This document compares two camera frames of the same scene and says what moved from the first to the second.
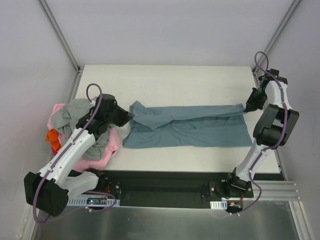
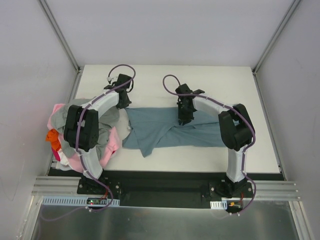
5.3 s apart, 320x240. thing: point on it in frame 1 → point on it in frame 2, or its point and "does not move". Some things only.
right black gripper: (255, 99) → (184, 113)
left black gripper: (119, 114) → (123, 100)
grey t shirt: (64, 118) does not move
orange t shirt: (52, 136) does not move
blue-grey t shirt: (188, 126) does not move
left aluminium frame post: (61, 37) does not move
